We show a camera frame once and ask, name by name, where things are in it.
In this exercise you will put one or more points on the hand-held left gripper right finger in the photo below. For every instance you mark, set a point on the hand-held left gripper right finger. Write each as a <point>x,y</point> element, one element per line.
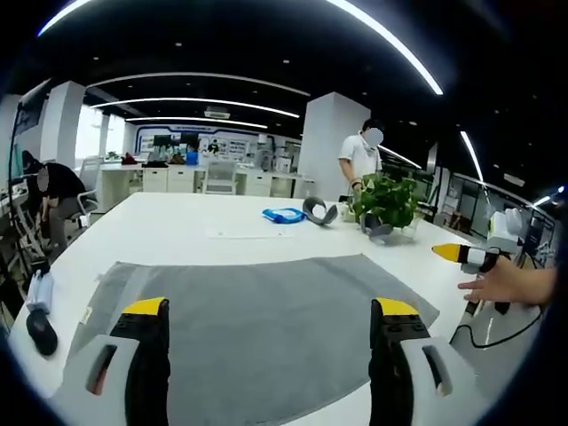
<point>399,355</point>

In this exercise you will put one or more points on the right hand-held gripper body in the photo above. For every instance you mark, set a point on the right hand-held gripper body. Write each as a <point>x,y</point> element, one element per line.
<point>506,228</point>

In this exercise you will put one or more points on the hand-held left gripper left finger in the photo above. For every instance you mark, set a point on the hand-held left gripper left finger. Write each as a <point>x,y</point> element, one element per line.
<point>133,355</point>

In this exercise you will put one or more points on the grey towel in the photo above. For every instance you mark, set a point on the grey towel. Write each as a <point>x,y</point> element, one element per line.
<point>248,337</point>

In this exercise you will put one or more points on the person's right hand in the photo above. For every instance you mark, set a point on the person's right hand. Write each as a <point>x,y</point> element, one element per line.
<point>486,288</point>

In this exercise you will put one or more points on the grey curved device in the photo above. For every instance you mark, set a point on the grey curved device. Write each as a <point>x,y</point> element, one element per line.
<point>377,231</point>

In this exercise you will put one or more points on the green potted plant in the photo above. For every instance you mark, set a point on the green potted plant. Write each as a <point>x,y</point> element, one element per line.
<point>387,204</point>

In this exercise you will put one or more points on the black computer mouse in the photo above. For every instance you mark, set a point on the black computer mouse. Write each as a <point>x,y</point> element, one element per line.
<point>41,332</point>

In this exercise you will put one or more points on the light blue packet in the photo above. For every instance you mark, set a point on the light blue packet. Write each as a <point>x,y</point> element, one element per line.
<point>41,290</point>

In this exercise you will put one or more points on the white table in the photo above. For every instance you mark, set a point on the white table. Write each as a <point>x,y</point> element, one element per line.
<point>186,226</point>

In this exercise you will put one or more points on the white office chair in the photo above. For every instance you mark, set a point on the white office chair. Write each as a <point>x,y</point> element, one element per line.
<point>86,188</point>

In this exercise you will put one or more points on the white pillar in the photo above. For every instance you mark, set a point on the white pillar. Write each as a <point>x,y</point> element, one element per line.
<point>330,137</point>
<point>60,122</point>

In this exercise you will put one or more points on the blue wet wipes packet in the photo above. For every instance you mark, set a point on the blue wet wipes packet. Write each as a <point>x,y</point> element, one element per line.
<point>284,215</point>

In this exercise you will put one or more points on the white desk row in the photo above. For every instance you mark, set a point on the white desk row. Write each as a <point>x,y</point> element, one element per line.
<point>177,177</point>

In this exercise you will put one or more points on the white mesh chair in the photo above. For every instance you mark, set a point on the white mesh chair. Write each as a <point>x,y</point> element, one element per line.
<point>220,176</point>

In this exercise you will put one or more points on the blue bucket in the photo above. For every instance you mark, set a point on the blue bucket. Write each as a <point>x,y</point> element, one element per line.
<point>191,157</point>

